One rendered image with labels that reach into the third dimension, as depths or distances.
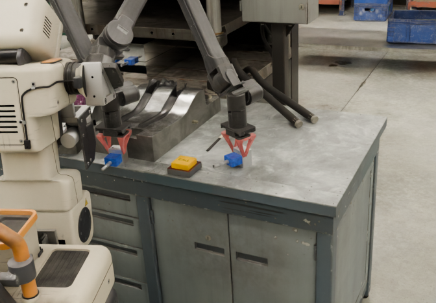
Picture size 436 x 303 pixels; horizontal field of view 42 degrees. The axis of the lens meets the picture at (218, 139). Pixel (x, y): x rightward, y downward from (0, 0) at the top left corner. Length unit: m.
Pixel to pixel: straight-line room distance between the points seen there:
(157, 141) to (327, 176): 0.56
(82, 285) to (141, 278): 0.85
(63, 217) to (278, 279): 0.70
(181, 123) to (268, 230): 0.50
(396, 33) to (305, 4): 3.05
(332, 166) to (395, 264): 1.06
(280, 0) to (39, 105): 1.30
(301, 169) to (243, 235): 0.28
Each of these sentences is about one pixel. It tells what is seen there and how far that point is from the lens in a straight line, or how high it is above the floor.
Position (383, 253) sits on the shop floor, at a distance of 2.86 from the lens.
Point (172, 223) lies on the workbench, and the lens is 1.97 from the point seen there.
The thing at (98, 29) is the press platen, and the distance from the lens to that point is 2.90.
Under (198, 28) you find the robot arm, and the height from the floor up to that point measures 1.22.
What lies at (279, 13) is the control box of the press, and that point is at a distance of 2.49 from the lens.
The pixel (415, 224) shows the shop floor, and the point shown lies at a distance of 3.10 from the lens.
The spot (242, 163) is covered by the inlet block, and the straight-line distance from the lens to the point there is 1.81.
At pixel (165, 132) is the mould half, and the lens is 1.93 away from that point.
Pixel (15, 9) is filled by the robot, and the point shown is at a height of 1.36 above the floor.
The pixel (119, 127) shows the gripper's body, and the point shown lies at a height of 0.94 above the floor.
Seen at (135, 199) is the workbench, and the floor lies 0.65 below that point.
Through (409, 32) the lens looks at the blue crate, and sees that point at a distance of 5.43.
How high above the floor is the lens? 1.61
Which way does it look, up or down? 24 degrees down
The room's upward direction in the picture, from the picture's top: 4 degrees counter-clockwise
